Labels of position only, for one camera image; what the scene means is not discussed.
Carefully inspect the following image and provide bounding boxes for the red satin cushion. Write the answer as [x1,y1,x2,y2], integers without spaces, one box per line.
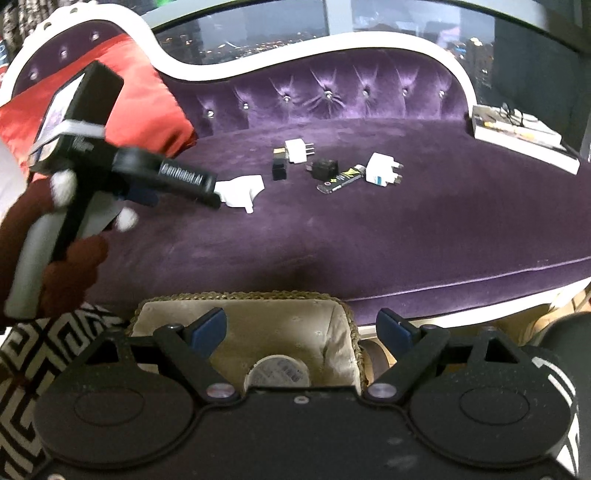
[1,34,197,176]

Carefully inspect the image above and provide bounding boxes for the black LV lighter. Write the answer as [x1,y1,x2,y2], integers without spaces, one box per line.
[317,164,366,195]

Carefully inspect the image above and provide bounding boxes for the white angled plug adapter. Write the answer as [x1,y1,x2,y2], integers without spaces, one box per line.
[214,175,264,214]

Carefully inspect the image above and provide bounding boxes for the black gold lipstick tube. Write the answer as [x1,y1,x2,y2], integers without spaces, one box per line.
[271,147,288,181]

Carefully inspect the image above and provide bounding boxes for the purple tufted velvet sofa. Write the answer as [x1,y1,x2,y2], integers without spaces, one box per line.
[1,5,590,326]

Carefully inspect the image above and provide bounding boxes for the white UK plug adapter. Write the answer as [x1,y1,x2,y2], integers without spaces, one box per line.
[365,152,404,187]

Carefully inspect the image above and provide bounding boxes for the black cube charger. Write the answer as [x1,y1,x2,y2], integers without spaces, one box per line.
[307,158,339,182]

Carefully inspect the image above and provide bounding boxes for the red gloved left hand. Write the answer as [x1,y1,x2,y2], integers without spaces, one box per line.
[1,172,121,325]

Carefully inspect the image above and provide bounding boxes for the round silver tin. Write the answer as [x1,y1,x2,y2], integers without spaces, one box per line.
[243,354,311,390]

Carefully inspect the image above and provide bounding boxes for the yellow pencil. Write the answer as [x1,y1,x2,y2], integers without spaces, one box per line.
[483,121,512,131]

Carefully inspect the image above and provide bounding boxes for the white three-pin adapter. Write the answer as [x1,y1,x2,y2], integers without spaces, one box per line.
[284,138,315,164]

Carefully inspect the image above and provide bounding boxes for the black eyeglasses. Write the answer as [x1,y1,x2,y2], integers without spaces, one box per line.
[500,102,538,127]

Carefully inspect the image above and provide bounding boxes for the beige lined wicker basket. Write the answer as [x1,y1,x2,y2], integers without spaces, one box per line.
[129,291,367,391]

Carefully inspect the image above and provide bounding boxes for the patterned curtain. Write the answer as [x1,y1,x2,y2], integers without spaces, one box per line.
[1,0,73,63]

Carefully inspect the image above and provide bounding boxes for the black white patterned pillow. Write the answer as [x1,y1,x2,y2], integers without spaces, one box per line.
[1,303,128,479]

